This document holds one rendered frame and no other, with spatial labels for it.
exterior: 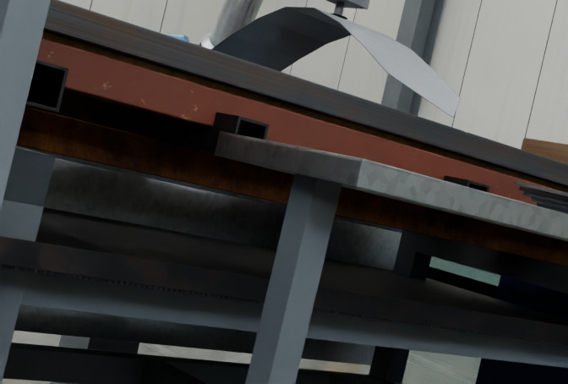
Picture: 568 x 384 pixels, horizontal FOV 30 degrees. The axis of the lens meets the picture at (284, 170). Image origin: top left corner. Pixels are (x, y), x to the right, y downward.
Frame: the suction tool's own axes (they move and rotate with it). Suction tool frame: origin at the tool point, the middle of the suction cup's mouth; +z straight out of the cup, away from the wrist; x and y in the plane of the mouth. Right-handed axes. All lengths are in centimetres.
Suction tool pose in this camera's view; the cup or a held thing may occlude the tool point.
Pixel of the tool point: (334, 27)
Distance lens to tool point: 196.0
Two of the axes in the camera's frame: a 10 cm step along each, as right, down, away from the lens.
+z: -2.3, 9.7, -0.1
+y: 6.9, 1.7, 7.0
